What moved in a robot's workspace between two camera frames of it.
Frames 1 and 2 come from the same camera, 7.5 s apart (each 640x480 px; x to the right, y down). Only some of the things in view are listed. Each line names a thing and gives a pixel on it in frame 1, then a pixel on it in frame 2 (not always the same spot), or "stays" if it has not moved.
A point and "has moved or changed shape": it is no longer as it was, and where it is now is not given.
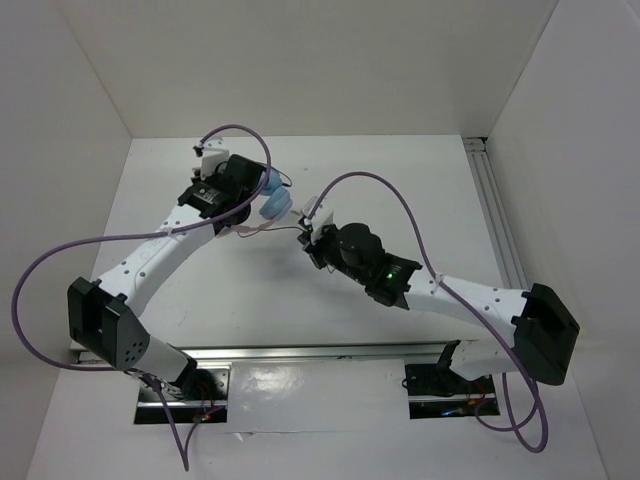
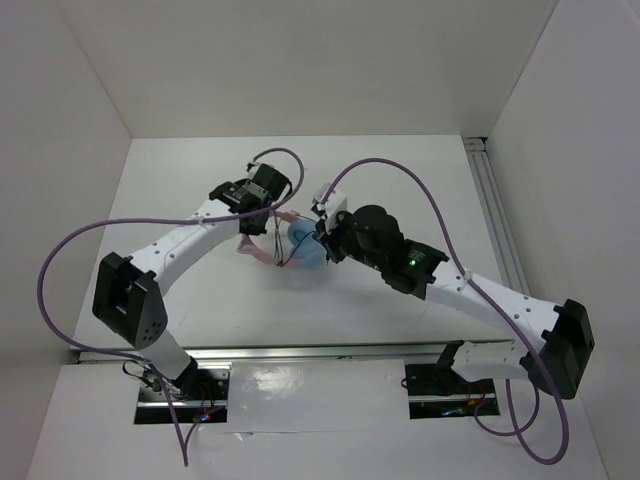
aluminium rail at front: (386, 352) stays
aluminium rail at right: (510, 261) stays
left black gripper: (209, 179) to (255, 231)
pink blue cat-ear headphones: (277, 204) has moved or changed shape
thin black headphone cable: (283, 227) has moved or changed shape
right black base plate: (437, 391) stays
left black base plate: (199, 394) stays
